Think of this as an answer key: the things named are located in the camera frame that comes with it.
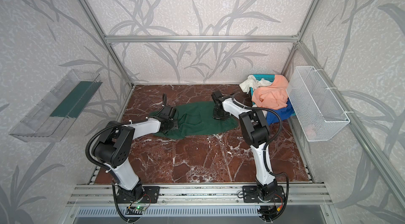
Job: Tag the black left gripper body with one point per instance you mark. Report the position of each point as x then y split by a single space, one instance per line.
171 121

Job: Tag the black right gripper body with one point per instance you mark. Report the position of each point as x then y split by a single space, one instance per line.
220 114

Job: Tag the green t-shirt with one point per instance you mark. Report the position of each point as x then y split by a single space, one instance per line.
197 119

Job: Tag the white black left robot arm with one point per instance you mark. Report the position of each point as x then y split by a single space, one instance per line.
110 147

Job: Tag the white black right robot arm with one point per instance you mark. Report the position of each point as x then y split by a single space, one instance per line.
256 133

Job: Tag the white t-shirt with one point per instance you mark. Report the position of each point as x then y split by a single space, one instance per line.
254 82

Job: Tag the peach pink t-shirt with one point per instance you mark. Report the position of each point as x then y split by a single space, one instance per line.
274 96

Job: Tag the teal plastic laundry basket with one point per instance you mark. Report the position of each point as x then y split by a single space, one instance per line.
269 91

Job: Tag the blue t-shirt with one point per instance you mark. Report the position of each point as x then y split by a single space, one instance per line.
283 113

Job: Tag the green circuit board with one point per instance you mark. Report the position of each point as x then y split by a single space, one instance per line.
136 210

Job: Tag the right base wiring bundle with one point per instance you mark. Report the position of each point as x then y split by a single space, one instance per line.
272 209

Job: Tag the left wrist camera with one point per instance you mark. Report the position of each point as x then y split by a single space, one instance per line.
166 113

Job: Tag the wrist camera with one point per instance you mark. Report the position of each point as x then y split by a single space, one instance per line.
218 98
166 113

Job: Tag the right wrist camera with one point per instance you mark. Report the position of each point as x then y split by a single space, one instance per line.
218 98

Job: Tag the aluminium frame crossbar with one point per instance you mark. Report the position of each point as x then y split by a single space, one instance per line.
194 38

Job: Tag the white wire mesh basket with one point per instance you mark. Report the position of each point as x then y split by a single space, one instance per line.
318 111

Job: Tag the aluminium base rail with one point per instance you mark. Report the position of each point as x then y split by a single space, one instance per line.
202 195

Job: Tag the clear acrylic wall shelf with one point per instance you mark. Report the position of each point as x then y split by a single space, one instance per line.
54 115

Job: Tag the aluminium frame post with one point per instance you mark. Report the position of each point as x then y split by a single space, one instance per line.
97 27

